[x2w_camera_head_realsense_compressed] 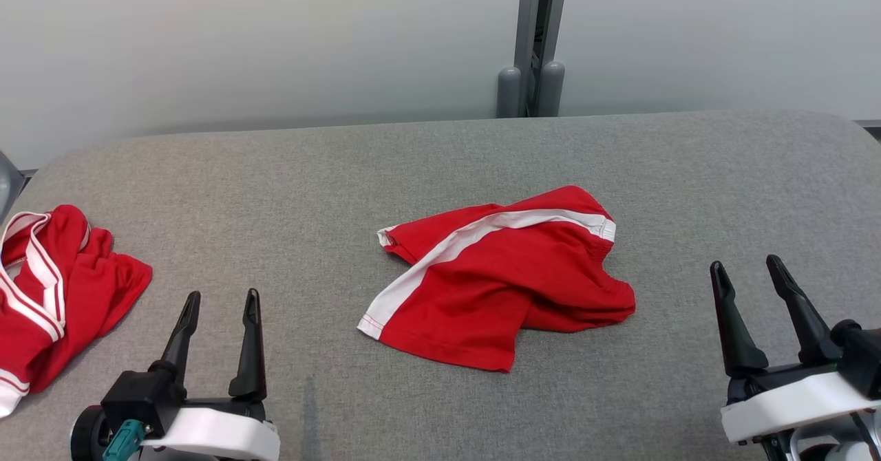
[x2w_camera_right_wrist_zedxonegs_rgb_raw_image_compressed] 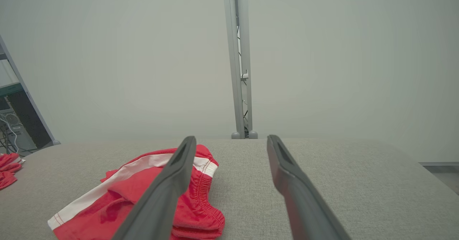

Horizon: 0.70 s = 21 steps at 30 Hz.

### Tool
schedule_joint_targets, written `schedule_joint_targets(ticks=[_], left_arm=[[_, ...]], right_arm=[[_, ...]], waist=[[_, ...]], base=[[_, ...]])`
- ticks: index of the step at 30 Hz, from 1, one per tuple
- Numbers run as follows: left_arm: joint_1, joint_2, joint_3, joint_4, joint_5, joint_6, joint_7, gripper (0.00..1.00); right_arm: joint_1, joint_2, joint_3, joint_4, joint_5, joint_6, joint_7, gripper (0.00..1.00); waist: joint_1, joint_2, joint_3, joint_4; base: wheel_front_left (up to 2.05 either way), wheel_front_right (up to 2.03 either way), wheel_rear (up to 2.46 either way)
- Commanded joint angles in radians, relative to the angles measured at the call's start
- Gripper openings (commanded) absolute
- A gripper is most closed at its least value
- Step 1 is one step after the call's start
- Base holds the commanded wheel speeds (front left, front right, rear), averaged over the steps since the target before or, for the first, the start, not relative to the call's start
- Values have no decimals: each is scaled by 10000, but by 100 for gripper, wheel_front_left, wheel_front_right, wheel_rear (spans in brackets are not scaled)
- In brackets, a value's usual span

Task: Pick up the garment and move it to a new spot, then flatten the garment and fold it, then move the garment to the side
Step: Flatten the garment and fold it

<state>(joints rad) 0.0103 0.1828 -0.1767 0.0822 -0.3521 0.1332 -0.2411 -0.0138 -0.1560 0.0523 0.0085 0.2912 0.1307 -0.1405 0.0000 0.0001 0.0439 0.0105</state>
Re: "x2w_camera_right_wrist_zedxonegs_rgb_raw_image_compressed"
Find black computer tower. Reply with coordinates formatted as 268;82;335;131
6;89;52;149

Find teal shelf board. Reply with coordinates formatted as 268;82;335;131
0;82;24;98

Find white cable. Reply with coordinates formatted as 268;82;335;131
0;116;20;154

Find grey partition end frame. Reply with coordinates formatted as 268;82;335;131
0;35;61;146

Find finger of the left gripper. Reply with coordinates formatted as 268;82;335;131
112;136;197;240

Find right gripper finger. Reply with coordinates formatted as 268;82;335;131
267;135;352;240

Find grey metal partition post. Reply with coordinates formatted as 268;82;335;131
222;0;259;139

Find grey baseboard strip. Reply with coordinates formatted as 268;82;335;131
419;161;459;173

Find red Bulls 23 jersey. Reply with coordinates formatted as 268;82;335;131
0;152;24;190

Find red shorts with white stripe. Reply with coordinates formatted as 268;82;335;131
47;144;226;240

